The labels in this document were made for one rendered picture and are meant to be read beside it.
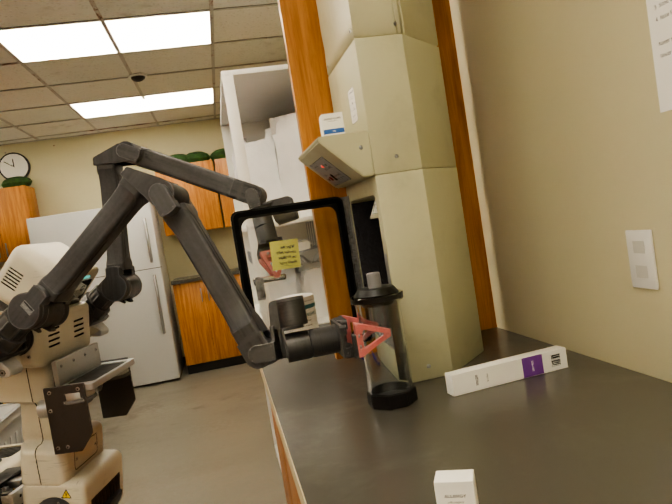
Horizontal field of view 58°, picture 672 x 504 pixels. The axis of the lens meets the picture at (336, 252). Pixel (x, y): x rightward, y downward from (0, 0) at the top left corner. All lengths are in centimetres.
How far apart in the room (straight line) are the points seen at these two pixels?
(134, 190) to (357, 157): 48
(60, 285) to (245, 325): 42
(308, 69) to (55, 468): 120
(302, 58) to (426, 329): 82
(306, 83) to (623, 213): 89
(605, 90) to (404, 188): 44
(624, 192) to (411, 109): 47
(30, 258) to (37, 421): 41
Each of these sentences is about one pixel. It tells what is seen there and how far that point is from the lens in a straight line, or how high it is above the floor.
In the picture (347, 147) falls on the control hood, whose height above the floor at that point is 148.
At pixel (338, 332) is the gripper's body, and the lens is 120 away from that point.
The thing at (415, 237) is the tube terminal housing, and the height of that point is 126.
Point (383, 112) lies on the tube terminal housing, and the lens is 137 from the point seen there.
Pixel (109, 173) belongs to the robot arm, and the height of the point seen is 156.
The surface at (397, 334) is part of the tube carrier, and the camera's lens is 121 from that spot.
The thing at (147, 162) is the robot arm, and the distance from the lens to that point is 180.
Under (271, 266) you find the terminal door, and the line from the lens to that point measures 159.
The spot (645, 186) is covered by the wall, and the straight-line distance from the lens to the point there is 127.
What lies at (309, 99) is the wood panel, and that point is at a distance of 172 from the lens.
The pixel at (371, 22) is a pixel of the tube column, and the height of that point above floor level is 174.
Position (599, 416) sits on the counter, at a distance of 112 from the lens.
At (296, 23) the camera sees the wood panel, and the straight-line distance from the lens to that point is 177.
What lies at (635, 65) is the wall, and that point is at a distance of 127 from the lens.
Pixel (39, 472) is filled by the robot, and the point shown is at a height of 84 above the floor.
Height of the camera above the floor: 133
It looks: 3 degrees down
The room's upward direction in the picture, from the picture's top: 9 degrees counter-clockwise
